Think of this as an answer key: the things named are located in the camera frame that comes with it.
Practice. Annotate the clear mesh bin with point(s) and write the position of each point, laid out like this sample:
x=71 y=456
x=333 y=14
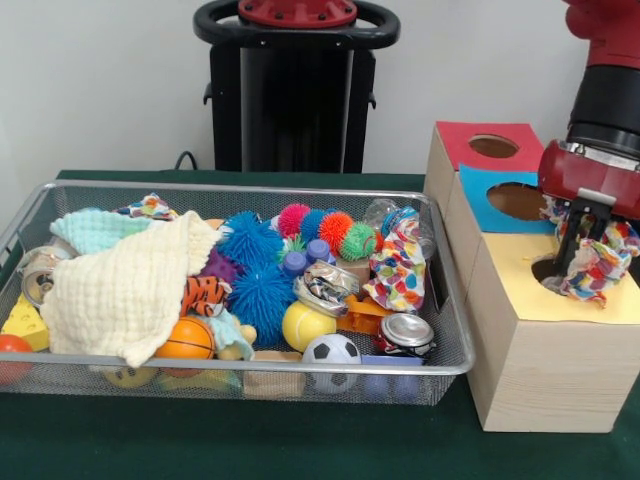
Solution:
x=450 y=340

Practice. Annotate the yellow tennis ball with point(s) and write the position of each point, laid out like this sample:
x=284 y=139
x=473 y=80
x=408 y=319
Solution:
x=308 y=325

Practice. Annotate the blue spiky rubber ball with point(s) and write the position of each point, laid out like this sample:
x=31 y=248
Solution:
x=262 y=300
x=250 y=240

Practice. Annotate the orange toy basketball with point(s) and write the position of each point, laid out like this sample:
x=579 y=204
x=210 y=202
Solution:
x=185 y=340

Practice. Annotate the crushed red drink can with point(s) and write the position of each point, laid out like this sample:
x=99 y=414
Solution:
x=408 y=330

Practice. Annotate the yellow cheese wedge toy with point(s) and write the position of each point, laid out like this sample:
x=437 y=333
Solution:
x=25 y=328

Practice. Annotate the striped tiger plush toy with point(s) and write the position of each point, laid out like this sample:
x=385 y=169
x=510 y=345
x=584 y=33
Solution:
x=205 y=295

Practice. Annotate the red ball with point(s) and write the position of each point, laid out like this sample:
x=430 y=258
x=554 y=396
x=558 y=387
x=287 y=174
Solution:
x=10 y=355

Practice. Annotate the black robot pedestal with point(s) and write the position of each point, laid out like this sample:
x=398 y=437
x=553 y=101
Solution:
x=290 y=110

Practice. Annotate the cream knitted cloth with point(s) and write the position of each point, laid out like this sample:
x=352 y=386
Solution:
x=120 y=290

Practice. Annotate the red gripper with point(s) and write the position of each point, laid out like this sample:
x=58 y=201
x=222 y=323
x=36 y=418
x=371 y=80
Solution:
x=570 y=175

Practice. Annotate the multicolour patterned cloth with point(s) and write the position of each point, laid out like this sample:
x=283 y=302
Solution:
x=398 y=265

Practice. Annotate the silver drink can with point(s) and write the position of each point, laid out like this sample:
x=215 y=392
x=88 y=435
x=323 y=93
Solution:
x=35 y=275

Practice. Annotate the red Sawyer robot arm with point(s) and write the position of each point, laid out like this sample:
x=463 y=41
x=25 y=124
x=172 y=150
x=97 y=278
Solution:
x=610 y=90

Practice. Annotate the black and white soccer ball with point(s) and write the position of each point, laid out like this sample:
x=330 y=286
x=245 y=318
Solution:
x=332 y=350

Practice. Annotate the wooden box with three holes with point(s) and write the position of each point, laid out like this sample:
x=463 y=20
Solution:
x=520 y=380

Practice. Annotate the small multicolour cloth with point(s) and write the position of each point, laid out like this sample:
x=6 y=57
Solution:
x=600 y=265

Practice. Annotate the mint green cloth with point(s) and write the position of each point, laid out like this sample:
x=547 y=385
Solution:
x=90 y=230

